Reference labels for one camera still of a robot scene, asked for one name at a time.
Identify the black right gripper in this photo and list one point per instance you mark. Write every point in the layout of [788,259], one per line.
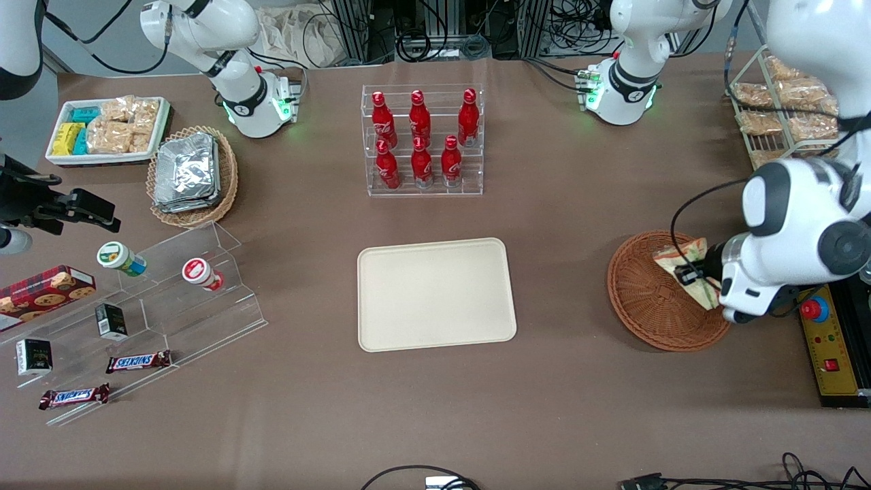
[20,197]

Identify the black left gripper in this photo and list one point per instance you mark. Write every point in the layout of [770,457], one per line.
[712,262]

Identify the triangle sandwich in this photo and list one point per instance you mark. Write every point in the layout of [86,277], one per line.
[684,250]

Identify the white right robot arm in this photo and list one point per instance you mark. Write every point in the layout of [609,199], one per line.
[204,27]

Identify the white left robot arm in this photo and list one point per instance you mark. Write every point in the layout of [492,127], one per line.
[803,204]

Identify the white rectangular snack tray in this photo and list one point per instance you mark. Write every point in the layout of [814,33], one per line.
[102,159]

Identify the brown round wicker basket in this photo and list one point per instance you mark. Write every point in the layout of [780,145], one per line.
[646,299]

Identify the light oval wicker basket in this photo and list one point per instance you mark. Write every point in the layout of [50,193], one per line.
[228,184]

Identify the cream plastic tray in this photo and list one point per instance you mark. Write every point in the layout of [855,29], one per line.
[422,299]

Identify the green lid yogurt cup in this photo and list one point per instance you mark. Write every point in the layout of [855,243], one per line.
[119,257]

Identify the teal snack pack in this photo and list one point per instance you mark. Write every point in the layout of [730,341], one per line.
[80,141]
[85,115]

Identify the yellow snack pack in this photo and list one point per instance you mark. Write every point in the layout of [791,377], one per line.
[68,129]
[62,145]

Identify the clear bag of crackers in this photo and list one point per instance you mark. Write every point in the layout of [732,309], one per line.
[109,137]
[146,114]
[117,109]
[141,142]

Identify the silver foil pouch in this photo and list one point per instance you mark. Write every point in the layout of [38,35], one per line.
[185,167]
[187,208]

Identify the red plaid cookie box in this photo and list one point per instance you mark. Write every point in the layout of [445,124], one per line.
[41,296]

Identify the small black carton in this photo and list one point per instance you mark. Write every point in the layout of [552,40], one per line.
[34,357]
[111,321]

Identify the red lid yogurt cup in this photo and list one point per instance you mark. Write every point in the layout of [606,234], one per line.
[199,272]

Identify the red emergency stop button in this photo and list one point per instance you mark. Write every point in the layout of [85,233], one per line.
[816,310]

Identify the clear bag of puffed snacks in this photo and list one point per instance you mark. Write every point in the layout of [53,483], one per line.
[752,95]
[769,158]
[782,68]
[810,126]
[759,122]
[803,92]

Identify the clear acrylic stepped shelf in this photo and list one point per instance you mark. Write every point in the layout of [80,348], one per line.
[190,320]

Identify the black machine with yellow panel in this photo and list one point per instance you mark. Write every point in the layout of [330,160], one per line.
[827,354]

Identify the snickers bar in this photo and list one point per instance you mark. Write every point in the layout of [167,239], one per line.
[73,396]
[138,362]

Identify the red cola bottle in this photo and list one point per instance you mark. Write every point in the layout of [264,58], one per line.
[420,119]
[422,165]
[388,169]
[383,122]
[451,163]
[468,119]

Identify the clear acrylic bottle rack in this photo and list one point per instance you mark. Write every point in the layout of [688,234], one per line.
[435,190]

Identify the beige cloth bag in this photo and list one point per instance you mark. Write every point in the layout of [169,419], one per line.
[299,37]

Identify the white plug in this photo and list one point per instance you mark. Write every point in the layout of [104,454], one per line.
[442,483]

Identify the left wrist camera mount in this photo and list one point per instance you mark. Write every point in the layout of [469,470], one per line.
[782,301]

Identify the aluminium frame post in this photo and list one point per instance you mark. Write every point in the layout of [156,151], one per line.
[537,27]
[354,27]

